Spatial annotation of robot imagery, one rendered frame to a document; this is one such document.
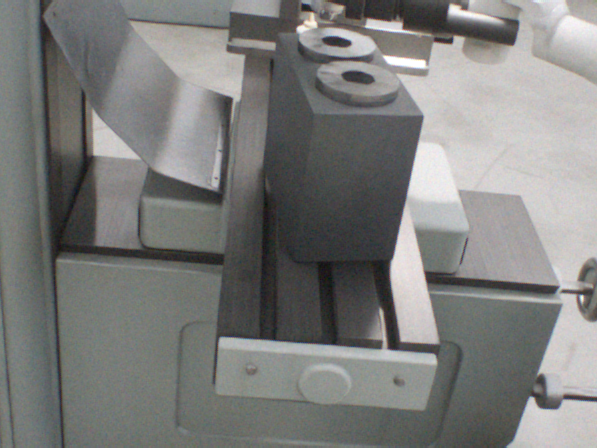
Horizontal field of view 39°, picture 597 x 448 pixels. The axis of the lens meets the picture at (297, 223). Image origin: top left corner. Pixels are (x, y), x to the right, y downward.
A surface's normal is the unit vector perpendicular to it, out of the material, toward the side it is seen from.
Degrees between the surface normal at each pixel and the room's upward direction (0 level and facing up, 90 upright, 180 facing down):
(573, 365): 0
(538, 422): 0
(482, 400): 90
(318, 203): 90
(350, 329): 0
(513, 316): 90
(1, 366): 88
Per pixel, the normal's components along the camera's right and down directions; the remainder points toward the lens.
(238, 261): 0.11, -0.83
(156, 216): 0.01, 0.55
